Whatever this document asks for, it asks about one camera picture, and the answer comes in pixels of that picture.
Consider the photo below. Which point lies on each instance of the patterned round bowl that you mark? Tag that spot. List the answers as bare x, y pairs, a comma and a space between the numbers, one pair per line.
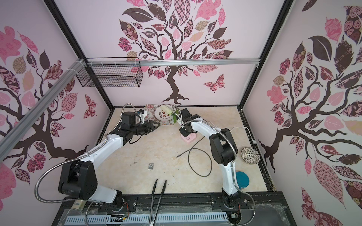
250, 155

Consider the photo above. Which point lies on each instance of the white slotted cable duct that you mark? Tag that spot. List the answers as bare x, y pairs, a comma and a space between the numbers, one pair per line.
143, 219

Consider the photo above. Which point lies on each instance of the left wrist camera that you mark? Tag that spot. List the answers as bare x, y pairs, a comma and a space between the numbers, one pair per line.
142, 113

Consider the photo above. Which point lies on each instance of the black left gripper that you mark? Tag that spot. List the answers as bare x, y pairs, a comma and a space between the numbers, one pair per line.
152, 128

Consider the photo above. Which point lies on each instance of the aluminium side rail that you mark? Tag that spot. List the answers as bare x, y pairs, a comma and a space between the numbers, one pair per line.
12, 138

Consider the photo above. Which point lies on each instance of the pink power strip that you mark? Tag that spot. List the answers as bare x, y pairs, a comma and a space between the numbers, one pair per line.
189, 138

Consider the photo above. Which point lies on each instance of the black wire basket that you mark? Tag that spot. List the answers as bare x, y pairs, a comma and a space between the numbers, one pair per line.
124, 72

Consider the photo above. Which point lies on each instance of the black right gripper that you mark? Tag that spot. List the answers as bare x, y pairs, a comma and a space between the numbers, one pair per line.
183, 117

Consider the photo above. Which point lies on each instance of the aluminium crossbar rail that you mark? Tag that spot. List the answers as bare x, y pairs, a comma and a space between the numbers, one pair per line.
189, 62

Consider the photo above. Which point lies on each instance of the small silver mp3 player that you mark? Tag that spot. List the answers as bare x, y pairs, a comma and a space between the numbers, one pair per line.
150, 166

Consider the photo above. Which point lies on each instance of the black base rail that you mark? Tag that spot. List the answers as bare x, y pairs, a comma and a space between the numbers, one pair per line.
214, 200

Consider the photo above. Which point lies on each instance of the floral ceramic plate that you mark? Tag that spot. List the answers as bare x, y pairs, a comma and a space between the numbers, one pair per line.
157, 113

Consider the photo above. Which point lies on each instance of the floral rectangular tray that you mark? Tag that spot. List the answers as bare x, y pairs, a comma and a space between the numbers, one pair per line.
150, 108

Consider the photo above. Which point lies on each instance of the teal round lid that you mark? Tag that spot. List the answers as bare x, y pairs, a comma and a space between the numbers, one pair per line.
243, 180

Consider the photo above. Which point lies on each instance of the toy bok choy vegetable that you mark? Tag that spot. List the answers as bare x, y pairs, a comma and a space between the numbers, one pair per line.
170, 113

